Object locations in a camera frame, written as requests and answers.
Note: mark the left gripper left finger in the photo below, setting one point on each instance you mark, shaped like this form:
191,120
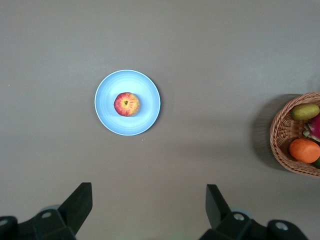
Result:
75,210

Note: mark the brown wicker basket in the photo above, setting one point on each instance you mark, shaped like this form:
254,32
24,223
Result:
277,132

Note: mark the green avocado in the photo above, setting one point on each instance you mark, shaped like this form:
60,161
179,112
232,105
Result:
317,163

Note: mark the pink dragon fruit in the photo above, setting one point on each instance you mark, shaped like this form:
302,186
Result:
316,127

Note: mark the blue plate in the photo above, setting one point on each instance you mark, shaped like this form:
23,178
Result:
112,120

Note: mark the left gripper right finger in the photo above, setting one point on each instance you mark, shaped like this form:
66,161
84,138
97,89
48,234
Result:
218,215

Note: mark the red yellow apple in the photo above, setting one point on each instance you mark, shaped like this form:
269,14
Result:
126,105

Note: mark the brown table cover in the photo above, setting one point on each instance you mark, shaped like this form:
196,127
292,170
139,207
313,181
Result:
160,37

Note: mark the orange fruit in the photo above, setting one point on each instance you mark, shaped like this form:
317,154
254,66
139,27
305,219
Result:
303,151

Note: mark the brown green kiwi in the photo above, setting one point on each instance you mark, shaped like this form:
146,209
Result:
305,112

